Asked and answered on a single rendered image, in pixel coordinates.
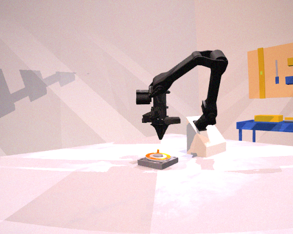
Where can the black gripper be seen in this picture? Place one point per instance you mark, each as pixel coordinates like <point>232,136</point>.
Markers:
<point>161,125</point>

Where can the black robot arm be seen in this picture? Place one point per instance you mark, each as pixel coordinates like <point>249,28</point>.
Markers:
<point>215,60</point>

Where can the yellow round plate with holes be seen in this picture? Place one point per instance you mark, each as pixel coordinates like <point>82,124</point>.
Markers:
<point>164,158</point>

